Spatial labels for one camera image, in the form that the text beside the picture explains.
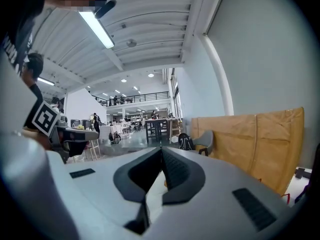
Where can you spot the dark high table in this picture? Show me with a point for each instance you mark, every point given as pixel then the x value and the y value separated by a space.
pixel 156 125

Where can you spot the long ceiling light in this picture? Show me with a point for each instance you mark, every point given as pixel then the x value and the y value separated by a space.
pixel 98 30
pixel 45 81

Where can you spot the black backpack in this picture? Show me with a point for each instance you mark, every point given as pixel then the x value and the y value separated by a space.
pixel 185 142

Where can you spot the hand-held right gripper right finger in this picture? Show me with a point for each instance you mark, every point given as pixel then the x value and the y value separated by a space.
pixel 182 176

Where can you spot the black head-worn camera mount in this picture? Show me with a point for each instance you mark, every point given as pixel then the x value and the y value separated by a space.
pixel 105 9

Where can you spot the white stool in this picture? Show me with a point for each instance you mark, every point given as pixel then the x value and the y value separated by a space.
pixel 93 149

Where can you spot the person's left forearm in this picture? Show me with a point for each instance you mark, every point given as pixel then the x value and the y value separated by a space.
pixel 43 141

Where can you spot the brown paper-wrapped panel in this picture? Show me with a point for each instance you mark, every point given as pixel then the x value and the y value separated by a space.
pixel 262 144

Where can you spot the black bag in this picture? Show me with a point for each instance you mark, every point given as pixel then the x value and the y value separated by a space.
pixel 115 137

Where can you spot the black bracket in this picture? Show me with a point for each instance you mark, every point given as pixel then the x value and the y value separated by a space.
pixel 302 172

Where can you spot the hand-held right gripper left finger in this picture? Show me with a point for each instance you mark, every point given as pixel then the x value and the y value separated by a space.
pixel 130 181

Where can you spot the white wall pipe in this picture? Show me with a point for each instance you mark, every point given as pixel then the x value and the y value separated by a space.
pixel 220 71

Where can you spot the round ceiling sensor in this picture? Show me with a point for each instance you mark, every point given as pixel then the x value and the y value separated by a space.
pixel 131 43

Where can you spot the grey chair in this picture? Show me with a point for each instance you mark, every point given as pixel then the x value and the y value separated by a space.
pixel 206 140

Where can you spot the black balcony railing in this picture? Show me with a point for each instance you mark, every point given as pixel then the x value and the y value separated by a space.
pixel 140 97

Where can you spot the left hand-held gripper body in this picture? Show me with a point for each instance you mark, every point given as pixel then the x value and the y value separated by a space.
pixel 46 119

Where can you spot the person's black printed shirt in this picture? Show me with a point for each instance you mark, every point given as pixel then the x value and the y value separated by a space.
pixel 18 46

